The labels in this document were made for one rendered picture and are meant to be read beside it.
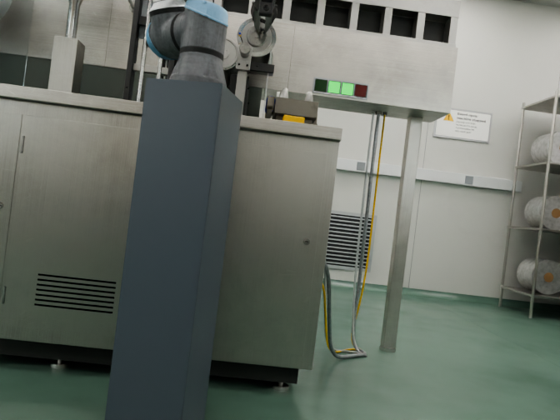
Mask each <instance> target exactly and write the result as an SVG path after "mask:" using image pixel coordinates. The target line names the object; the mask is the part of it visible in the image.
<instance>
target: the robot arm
mask: <svg viewBox="0 0 560 420"><path fill-rule="evenodd" d="M152 1H153V6H152V7H151V9H150V10H149V14H150V18H151V22H150V23H149V25H148V28H147V31H146V39H147V44H148V46H149V47H150V49H151V50H152V51H153V53H155V54H156V55H157V56H158V57H160V58H162V59H165V60H177V63H176V65H175V67H174V69H173V71H172V74H171V76H170V78H169V79H173V80H184V81H195V82H206V83H222V84H223V85H224V86H225V87H227V84H226V80H225V76H224V71H223V57H224V50H225V43H226V36H227V29H228V12H227V11H226V10H225V9H224V8H223V7H221V6H219V5H217V4H216V3H213V2H209V1H205V0H187V1H186V2H185V1H184V0H152ZM275 2H276V0H255V2H254V1H252V6H251V15H252V20H253V23H254V26H255V28H256V30H257V32H258V33H260V19H261V17H265V19H266V22H265V28H264V29H263V34H265V33H266V32H267V31H268V30H269V28H270V27H271V26H272V24H273V21H274V20H275V18H276V16H277V4H275Z"/></svg>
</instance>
